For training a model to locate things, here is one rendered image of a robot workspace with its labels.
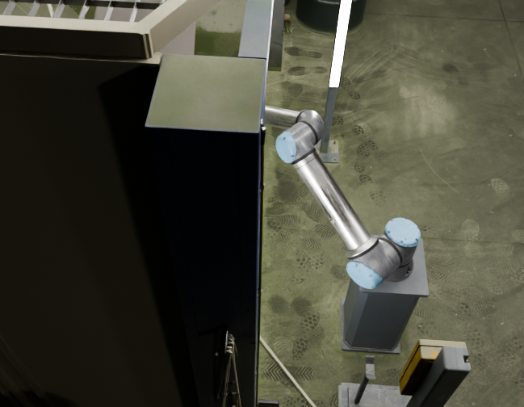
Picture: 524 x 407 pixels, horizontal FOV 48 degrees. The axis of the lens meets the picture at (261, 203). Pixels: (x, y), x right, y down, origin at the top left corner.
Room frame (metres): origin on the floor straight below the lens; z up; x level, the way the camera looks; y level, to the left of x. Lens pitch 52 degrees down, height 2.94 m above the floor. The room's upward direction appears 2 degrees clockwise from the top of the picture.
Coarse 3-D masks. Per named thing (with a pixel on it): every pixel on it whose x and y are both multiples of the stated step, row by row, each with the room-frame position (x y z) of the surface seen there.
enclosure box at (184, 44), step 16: (128, 0) 1.87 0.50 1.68; (144, 0) 1.89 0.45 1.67; (160, 0) 1.91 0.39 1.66; (96, 16) 1.74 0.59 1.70; (112, 16) 1.76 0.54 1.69; (128, 16) 1.78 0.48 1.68; (144, 16) 1.80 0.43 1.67; (192, 32) 1.76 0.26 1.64; (176, 48) 1.65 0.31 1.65; (192, 48) 1.67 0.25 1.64
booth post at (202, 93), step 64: (192, 64) 0.80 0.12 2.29; (256, 64) 0.80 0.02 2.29; (192, 128) 0.65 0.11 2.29; (256, 128) 0.65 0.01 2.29; (192, 192) 0.64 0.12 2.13; (256, 192) 0.64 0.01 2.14; (192, 256) 0.64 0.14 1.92; (256, 256) 0.64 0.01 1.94; (192, 320) 0.65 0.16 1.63; (256, 320) 0.64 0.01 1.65
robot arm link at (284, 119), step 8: (272, 112) 1.93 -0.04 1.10; (280, 112) 1.90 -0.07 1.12; (288, 112) 1.88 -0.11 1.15; (296, 112) 1.86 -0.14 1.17; (304, 112) 1.81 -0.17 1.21; (312, 112) 1.81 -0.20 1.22; (272, 120) 1.90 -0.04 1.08; (280, 120) 1.86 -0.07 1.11; (288, 120) 1.84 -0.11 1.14; (296, 120) 1.79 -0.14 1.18; (304, 120) 1.74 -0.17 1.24; (312, 120) 1.74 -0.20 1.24; (320, 120) 1.76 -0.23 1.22; (288, 128) 1.83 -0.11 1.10; (320, 128) 1.72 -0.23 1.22; (320, 136) 1.70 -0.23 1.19
